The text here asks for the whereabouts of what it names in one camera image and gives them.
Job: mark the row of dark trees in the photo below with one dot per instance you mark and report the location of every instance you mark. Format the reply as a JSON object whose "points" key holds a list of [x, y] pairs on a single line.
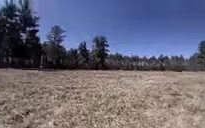
{"points": [[96, 56]]}

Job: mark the dry brown grass field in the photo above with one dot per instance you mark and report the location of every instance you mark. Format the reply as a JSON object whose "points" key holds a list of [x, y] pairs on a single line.
{"points": [[100, 100]]}

